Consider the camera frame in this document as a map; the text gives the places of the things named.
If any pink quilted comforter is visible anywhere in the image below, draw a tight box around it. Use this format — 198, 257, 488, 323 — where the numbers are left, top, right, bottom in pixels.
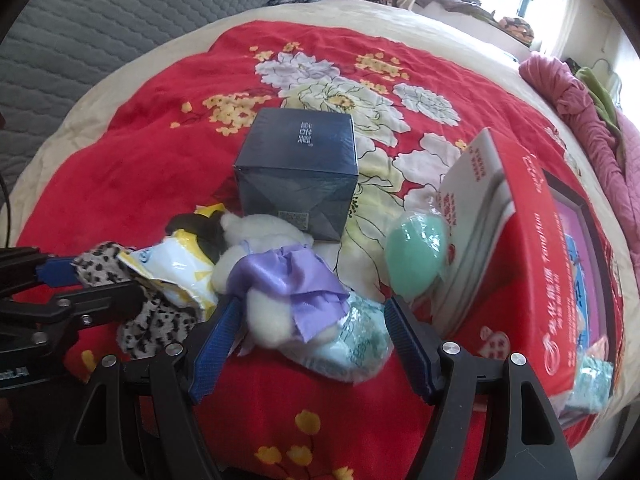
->
518, 53, 639, 271

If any red white tissue box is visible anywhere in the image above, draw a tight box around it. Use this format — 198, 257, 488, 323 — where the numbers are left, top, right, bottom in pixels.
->
432, 128, 577, 396

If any cream bed sheet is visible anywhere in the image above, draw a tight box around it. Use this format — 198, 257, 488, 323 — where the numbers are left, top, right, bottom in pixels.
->
8, 0, 640, 311

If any green blanket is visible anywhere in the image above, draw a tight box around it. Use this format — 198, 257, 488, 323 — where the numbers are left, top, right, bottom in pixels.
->
575, 67, 624, 158

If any white bear purple dress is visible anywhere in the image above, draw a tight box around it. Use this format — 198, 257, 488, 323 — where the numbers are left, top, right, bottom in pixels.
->
210, 211, 349, 349

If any leopard print soft toy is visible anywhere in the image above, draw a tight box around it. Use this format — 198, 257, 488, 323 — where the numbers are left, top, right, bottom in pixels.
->
71, 211, 229, 361

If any red floral blanket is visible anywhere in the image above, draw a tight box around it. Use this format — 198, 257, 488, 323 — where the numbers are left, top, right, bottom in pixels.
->
14, 19, 626, 480

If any dark tray box with pink book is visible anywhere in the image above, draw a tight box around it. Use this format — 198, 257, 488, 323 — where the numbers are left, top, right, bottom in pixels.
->
544, 171, 618, 428

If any yellow white snack bag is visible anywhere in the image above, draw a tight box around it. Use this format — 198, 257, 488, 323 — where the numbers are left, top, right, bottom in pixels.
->
117, 203, 227, 322

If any grey quilted headboard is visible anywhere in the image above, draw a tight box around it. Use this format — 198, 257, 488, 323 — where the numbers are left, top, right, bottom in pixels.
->
1, 0, 269, 188

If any green tissue packet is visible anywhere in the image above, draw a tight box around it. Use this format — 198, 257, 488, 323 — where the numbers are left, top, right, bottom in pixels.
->
280, 292, 394, 384

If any dark blue square box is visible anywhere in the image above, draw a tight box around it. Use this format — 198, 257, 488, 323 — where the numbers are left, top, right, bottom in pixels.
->
233, 107, 359, 242

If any clothes pile on windowsill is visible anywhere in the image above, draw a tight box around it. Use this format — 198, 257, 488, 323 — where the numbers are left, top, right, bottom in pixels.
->
412, 0, 535, 47

